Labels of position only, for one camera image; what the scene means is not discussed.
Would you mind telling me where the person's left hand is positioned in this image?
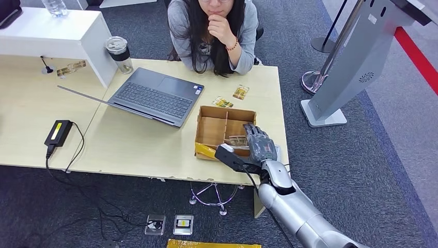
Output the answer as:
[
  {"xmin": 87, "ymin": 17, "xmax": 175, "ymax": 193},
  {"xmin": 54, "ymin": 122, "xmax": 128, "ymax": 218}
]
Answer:
[{"xmin": 207, "ymin": 13, "xmax": 238, "ymax": 47}]

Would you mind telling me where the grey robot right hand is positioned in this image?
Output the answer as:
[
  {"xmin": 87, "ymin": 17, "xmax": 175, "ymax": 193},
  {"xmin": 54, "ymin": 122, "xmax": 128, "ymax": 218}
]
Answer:
[{"xmin": 243, "ymin": 123, "xmax": 278, "ymax": 165}]

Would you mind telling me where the room key card stack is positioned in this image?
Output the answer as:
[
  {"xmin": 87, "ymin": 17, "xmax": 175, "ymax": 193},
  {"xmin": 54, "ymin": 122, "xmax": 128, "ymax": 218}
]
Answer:
[{"xmin": 225, "ymin": 135, "xmax": 249, "ymax": 148}]

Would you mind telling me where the divided cardboard box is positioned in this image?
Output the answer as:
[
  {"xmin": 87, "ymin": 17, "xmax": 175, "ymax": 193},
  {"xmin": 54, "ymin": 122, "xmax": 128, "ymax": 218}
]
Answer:
[{"xmin": 194, "ymin": 105, "xmax": 257, "ymax": 162}]

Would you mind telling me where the person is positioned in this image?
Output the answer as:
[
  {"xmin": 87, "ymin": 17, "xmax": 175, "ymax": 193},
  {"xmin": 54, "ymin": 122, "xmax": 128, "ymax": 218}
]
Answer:
[{"xmin": 167, "ymin": 0, "xmax": 263, "ymax": 76}]

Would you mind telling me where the beige desk side panel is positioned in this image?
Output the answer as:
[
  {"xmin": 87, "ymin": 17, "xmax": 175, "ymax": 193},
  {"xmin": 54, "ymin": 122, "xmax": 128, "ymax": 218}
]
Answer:
[{"xmin": 254, "ymin": 187, "xmax": 273, "ymax": 219}]

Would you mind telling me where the chrome stool base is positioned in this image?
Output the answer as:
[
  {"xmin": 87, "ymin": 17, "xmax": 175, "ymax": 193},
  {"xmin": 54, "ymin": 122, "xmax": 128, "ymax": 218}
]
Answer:
[{"xmin": 189, "ymin": 182, "xmax": 245, "ymax": 216}]

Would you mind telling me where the grey open laptop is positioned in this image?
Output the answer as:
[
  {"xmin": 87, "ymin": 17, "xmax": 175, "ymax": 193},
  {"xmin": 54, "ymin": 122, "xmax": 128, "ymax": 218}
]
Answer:
[{"xmin": 57, "ymin": 67, "xmax": 205, "ymax": 129}]

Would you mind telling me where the white furniture base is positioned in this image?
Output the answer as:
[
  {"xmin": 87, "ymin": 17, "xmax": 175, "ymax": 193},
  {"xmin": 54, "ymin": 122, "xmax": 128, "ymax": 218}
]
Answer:
[{"xmin": 99, "ymin": 0, "xmax": 158, "ymax": 9}]

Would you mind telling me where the clear tumbler with lid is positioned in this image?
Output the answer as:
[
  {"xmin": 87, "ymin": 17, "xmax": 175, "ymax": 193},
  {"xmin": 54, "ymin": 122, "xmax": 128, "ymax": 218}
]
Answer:
[{"xmin": 104, "ymin": 36, "xmax": 134, "ymax": 74}]

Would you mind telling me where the yellow wrapped package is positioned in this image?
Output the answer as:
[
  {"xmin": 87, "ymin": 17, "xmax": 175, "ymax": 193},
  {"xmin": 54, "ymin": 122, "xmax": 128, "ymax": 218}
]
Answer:
[{"xmin": 167, "ymin": 238, "xmax": 262, "ymax": 248}]

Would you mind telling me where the floor socket yellow label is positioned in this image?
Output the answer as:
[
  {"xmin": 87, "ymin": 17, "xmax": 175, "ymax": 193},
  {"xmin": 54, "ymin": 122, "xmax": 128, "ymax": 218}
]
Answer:
[{"xmin": 173, "ymin": 214, "xmax": 195, "ymax": 236}]

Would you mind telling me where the silver kiosk stand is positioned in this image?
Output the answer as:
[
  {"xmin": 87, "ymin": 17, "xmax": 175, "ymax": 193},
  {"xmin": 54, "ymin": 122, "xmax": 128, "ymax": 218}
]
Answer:
[{"xmin": 300, "ymin": 0, "xmax": 438, "ymax": 128}]

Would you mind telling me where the floor socket with plug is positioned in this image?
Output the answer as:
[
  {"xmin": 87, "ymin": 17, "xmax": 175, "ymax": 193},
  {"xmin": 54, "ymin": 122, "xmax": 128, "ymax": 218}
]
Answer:
[{"xmin": 144, "ymin": 214, "xmax": 167, "ymax": 236}]

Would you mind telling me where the clear water bottle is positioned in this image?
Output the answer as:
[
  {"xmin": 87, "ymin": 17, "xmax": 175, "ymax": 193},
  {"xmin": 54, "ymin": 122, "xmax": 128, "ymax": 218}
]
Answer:
[{"xmin": 41, "ymin": 0, "xmax": 69, "ymax": 17}]

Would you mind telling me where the white desk shelf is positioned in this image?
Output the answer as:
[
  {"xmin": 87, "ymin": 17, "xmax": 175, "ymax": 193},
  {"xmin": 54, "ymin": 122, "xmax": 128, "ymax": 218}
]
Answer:
[{"xmin": 0, "ymin": 7, "xmax": 118, "ymax": 89}]

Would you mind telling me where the small black antenna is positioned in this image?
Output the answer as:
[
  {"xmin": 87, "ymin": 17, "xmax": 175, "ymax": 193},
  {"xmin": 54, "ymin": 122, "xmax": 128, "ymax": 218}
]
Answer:
[{"xmin": 39, "ymin": 55, "xmax": 55, "ymax": 75}]

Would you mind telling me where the black power adapter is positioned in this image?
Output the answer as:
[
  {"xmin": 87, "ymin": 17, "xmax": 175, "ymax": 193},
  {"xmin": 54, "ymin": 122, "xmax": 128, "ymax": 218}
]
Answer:
[{"xmin": 43, "ymin": 119, "xmax": 73, "ymax": 148}]

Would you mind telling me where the black device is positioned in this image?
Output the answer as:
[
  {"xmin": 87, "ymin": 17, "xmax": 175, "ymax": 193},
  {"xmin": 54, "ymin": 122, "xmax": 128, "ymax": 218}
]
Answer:
[{"xmin": 0, "ymin": 0, "xmax": 24, "ymax": 29}]

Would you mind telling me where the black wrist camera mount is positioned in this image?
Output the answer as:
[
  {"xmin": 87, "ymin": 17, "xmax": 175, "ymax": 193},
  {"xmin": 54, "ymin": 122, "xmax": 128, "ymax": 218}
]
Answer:
[{"xmin": 214, "ymin": 144, "xmax": 264, "ymax": 174}]

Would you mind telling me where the chrome stanchion post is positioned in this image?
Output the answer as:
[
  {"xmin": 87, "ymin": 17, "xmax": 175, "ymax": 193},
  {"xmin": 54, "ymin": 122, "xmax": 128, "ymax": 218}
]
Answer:
[{"xmin": 301, "ymin": 0, "xmax": 365, "ymax": 96}]

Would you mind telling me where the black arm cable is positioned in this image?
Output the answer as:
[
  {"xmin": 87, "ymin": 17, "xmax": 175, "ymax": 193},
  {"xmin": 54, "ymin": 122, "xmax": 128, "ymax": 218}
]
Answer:
[{"xmin": 244, "ymin": 167, "xmax": 295, "ymax": 248}]

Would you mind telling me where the black stanchion post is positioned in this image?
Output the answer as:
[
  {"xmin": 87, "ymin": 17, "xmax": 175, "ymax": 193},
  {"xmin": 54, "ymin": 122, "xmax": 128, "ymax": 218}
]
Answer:
[{"xmin": 310, "ymin": 0, "xmax": 351, "ymax": 54}]

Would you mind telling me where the black adapter cable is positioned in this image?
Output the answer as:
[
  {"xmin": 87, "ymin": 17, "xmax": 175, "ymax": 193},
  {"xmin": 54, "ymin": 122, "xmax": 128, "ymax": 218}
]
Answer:
[{"xmin": 44, "ymin": 121, "xmax": 165, "ymax": 242}]

